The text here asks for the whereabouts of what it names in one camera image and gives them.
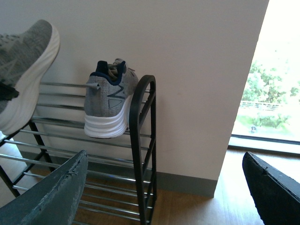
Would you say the grey sneaker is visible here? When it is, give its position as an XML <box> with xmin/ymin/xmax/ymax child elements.
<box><xmin>84</xmin><ymin>58</ymin><xmax>138</xmax><ymax>139</ymax></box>
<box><xmin>0</xmin><ymin>20</ymin><xmax>60</xmax><ymax>135</ymax></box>

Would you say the black metal shoe rack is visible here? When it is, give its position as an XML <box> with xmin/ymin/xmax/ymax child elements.
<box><xmin>0</xmin><ymin>75</ymin><xmax>157</xmax><ymax>225</ymax></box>

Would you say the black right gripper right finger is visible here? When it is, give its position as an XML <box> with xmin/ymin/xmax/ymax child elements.
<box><xmin>242</xmin><ymin>152</ymin><xmax>300</xmax><ymax>225</ymax></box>

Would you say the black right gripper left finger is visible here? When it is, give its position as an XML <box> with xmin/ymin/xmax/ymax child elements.
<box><xmin>0</xmin><ymin>150</ymin><xmax>88</xmax><ymax>225</ymax></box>

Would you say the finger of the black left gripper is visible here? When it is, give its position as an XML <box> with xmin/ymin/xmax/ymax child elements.
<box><xmin>0</xmin><ymin>82</ymin><xmax>19</xmax><ymax>101</ymax></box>

